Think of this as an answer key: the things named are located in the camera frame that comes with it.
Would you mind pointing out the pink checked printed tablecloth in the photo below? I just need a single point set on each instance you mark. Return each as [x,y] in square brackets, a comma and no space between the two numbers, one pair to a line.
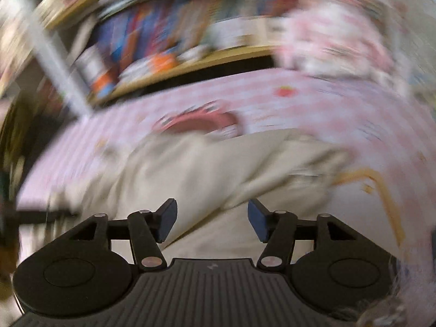
[306,109]

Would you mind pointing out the pale fluffy cloth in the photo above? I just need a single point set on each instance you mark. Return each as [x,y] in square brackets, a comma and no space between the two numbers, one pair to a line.
[412,296]

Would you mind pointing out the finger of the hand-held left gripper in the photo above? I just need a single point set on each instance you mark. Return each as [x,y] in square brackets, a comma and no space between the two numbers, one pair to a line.
[44,216]

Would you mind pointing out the row of colourful books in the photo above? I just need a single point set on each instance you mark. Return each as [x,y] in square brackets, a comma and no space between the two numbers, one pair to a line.
[163,30]

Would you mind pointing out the white shelf post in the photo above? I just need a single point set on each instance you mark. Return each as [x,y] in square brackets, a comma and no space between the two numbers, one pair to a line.
[58,58]

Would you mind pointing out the white pink bunny plush toy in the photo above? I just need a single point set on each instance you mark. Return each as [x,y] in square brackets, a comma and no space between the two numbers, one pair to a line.
[333,37]

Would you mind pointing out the cream t-shirt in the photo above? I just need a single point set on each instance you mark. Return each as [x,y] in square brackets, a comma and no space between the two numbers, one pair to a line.
[204,170]

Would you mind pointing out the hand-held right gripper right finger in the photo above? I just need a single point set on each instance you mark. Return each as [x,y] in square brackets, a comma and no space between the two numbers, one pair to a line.
[257,218]

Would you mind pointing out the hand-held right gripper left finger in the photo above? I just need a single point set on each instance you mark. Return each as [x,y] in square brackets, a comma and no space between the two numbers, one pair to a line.
[168,218]

